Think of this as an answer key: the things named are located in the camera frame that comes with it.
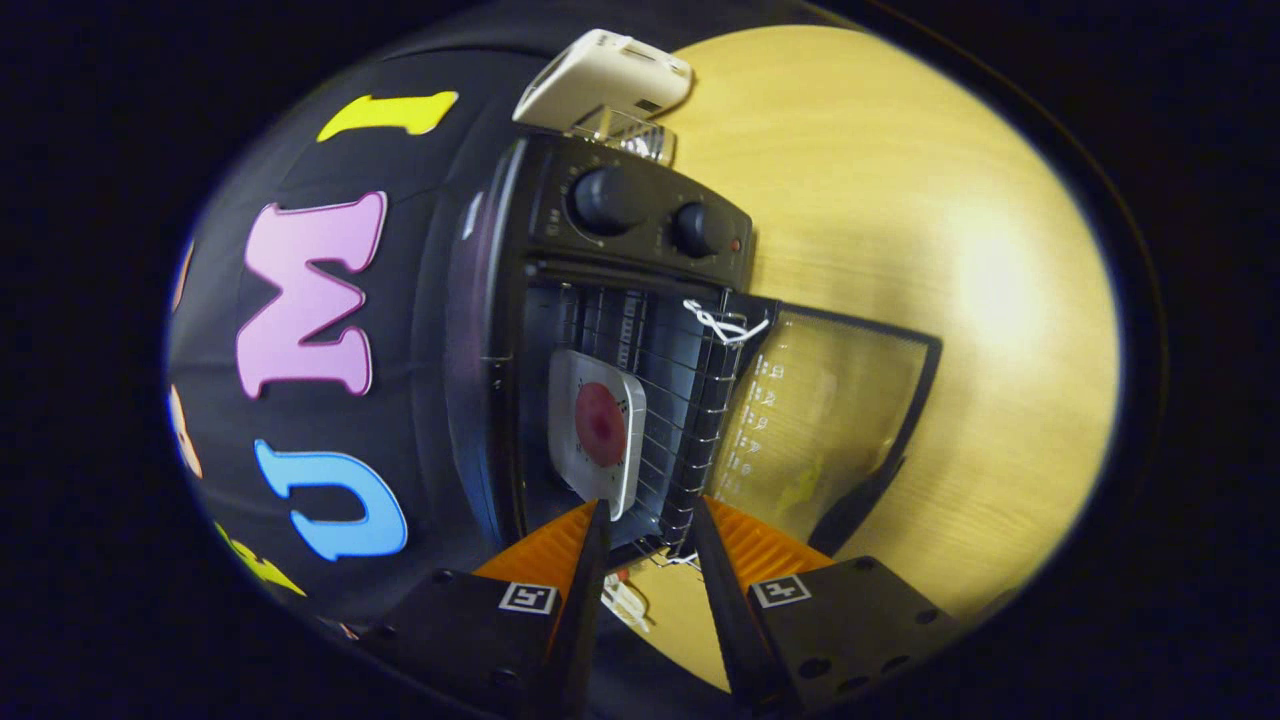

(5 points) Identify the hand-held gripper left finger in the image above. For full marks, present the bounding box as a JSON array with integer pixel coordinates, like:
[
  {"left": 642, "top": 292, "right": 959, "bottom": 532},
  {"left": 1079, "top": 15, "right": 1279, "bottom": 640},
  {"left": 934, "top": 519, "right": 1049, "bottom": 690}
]
[{"left": 360, "top": 498, "right": 613, "bottom": 720}]

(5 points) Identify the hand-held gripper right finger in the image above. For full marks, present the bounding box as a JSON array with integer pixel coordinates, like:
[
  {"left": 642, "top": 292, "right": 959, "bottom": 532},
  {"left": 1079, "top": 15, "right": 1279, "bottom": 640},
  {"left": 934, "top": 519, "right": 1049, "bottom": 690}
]
[{"left": 688, "top": 494, "right": 958, "bottom": 719}]

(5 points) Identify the white square plate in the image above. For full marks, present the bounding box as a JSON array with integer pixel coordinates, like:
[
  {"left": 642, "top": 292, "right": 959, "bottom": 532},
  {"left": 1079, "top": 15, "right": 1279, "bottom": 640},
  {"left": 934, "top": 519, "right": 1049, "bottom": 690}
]
[{"left": 548, "top": 348, "right": 648, "bottom": 523}]

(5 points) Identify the pink spotted food piece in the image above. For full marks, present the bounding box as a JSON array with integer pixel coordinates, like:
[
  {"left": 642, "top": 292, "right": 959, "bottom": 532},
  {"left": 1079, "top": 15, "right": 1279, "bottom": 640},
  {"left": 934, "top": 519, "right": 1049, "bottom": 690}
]
[{"left": 574, "top": 381, "right": 629, "bottom": 469}]

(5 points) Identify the black toaster oven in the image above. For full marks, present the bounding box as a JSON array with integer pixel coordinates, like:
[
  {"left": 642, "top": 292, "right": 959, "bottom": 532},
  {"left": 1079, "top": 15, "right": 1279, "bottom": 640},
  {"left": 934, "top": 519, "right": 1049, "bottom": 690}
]
[{"left": 445, "top": 130, "right": 943, "bottom": 571}]

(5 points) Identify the white bread toaster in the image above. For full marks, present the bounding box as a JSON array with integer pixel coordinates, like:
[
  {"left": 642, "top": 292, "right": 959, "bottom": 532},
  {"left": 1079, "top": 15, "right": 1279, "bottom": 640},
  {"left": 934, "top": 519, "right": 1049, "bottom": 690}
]
[{"left": 512, "top": 28, "right": 694, "bottom": 131}]

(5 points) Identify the wire oven rack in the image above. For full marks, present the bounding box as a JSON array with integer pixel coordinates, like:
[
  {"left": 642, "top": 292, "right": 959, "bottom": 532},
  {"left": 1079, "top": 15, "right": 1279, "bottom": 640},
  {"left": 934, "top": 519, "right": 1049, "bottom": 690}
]
[{"left": 555, "top": 285, "right": 751, "bottom": 561}]

